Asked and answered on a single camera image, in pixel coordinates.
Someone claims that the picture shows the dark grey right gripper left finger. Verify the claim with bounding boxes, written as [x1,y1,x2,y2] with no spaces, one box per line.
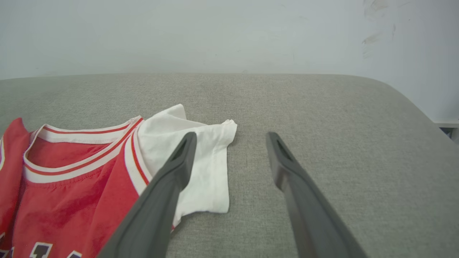
[97,132,198,258]

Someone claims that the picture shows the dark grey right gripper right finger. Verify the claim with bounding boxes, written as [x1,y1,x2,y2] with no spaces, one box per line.
[266,132,368,258]

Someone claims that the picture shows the red basketball jersey white sleeves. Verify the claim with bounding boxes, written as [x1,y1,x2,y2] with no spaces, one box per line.
[0,104,238,258]

